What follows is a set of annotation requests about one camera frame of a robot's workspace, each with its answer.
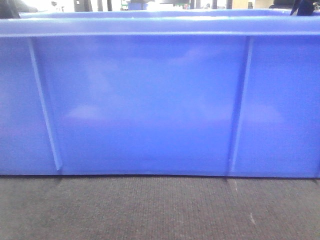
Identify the distant blue bin background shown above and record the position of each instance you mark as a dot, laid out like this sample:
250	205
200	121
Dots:
140	6

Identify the dark object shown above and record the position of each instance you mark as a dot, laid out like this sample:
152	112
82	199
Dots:
303	7
11	9

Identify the large blue plastic bin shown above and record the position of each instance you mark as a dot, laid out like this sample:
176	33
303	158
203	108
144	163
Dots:
233	93

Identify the dark object top left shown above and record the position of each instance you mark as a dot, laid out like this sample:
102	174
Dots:
11	9

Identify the dark object top right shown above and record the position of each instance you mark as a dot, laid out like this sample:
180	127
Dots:
303	7

